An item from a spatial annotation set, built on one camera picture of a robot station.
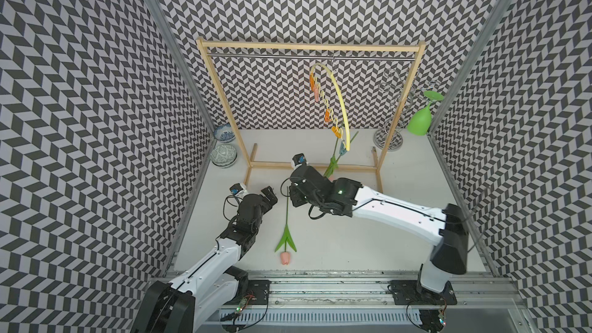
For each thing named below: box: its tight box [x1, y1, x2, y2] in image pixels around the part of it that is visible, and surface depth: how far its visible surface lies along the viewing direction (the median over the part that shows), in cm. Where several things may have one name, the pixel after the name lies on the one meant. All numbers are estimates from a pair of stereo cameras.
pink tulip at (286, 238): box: [274, 186, 298, 266], surface depth 84 cm
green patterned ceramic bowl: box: [209, 144, 239, 169], surface depth 107 cm
